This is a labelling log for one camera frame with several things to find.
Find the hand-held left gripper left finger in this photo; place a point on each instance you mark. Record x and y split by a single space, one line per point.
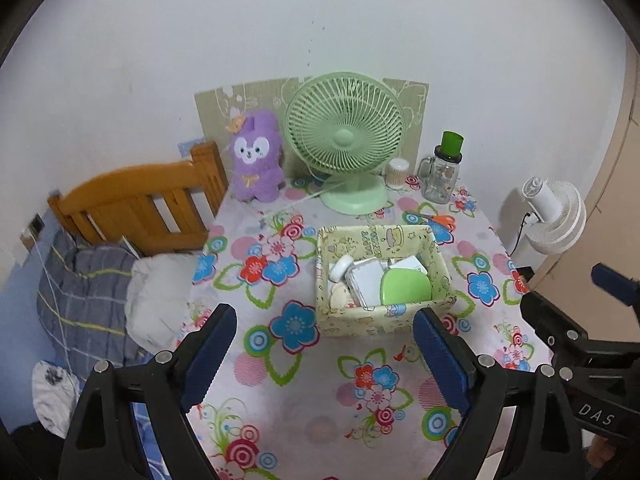
207 355

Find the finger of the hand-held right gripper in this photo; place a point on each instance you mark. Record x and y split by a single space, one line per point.
600 385
612 282

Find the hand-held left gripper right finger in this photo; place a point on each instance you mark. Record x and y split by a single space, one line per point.
440 360

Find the green round pad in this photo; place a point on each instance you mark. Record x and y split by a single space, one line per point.
405 287

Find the yellow patterned storage box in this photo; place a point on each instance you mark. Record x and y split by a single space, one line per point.
370 320

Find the white charger plug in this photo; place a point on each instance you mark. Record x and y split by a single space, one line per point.
407 262

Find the white object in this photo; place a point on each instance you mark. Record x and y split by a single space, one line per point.
367 280

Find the beige bear shaped case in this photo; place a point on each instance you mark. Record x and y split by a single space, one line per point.
341 295

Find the white oval case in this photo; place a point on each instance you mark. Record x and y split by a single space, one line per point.
342 266

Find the white pillow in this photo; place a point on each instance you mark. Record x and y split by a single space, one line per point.
155 295

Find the white standing fan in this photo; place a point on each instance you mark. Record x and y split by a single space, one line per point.
555 215

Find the blue patterned bedsheet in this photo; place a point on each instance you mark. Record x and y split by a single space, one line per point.
147 422

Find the floral tablecloth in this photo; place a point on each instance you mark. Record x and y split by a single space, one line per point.
300 385

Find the beige wooden door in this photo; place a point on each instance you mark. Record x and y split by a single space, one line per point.
610 185

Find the grey plaid blanket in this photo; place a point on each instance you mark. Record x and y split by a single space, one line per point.
85 300

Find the white printed cloth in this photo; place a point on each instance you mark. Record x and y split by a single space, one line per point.
55 395

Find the wooden bed headboard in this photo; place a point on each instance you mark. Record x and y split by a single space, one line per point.
130 200

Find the glass mug jar green lid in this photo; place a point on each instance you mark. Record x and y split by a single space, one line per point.
440 185

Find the purple plush toy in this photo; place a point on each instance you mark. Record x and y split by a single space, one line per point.
255 180

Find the green desk fan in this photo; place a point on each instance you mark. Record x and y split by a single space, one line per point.
350 200

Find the cotton swab container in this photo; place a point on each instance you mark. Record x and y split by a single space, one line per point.
396 175

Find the blue patterned paper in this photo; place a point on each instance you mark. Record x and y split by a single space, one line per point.
187 146

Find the wall socket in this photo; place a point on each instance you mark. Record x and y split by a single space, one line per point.
35 224

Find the green patterned wall sheet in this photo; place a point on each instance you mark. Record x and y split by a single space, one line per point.
220 110

